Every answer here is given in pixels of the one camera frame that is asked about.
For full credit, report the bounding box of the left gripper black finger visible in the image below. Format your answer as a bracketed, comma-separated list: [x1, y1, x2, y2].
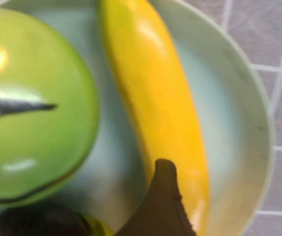
[116, 158, 198, 236]

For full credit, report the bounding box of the yellow toy banana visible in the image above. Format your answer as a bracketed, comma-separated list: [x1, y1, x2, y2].
[99, 0, 210, 236]

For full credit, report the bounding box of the light green round plate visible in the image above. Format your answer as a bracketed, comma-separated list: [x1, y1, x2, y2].
[0, 0, 273, 236]

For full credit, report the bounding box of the dark purple toy mangosteen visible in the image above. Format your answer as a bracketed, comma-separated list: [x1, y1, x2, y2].
[0, 201, 113, 236]

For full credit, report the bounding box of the green striped toy melon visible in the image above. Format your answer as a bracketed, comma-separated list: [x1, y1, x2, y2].
[0, 8, 101, 206]

